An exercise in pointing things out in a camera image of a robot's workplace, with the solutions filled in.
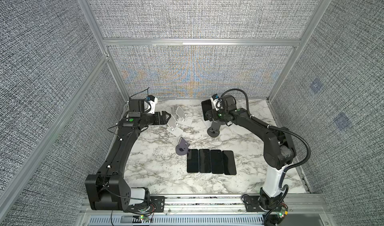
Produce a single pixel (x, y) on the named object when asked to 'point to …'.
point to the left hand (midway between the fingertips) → (163, 115)
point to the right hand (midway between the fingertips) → (212, 111)
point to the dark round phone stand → (214, 130)
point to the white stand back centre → (207, 123)
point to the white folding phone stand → (172, 128)
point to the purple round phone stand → (181, 149)
